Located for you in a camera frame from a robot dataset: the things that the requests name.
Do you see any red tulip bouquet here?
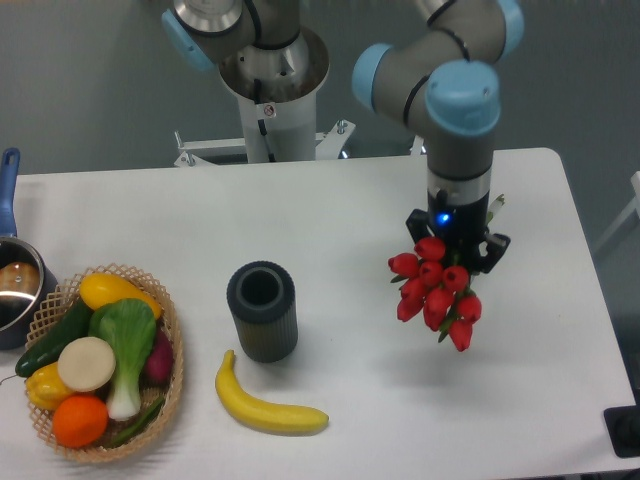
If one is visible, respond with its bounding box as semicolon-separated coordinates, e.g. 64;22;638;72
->
387;233;484;352

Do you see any yellow bell pepper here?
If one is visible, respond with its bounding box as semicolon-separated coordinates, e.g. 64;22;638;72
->
25;362;75;411

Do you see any yellow banana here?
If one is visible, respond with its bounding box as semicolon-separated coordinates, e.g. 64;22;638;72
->
215;350;329;436

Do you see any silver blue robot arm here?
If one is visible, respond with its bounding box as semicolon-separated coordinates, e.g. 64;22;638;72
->
161;1;524;274

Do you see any white frame at right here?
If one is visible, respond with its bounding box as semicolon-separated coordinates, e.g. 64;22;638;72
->
594;171;639;255

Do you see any green bean pod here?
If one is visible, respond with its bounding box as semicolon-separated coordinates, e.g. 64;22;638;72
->
106;397;165;449

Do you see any orange fruit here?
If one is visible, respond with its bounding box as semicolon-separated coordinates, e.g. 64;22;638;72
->
52;395;109;448

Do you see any purple sweet potato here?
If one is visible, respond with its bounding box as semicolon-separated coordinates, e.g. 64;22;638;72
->
144;329;173;385

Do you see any woven wicker basket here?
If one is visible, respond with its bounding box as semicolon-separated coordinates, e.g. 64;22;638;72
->
26;263;184;463

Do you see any green cucumber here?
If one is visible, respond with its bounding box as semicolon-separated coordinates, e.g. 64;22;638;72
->
15;299;93;378

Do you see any yellow squash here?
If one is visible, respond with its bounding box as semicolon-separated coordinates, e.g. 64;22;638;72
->
79;273;163;320

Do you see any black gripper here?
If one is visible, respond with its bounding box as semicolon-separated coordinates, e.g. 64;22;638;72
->
405;192;511;274

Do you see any black device at table edge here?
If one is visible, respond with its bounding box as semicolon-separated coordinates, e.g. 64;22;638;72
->
603;405;639;458

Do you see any green bok choy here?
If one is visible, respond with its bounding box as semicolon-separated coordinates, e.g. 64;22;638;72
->
89;298;156;421

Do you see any beige round bun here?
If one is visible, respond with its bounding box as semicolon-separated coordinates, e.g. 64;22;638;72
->
57;337;116;392

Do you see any blue handled saucepan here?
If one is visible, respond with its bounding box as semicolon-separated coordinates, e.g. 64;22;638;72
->
1;148;57;350

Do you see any dark grey ribbed vase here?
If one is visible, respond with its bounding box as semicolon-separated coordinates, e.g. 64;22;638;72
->
226;260;298;363

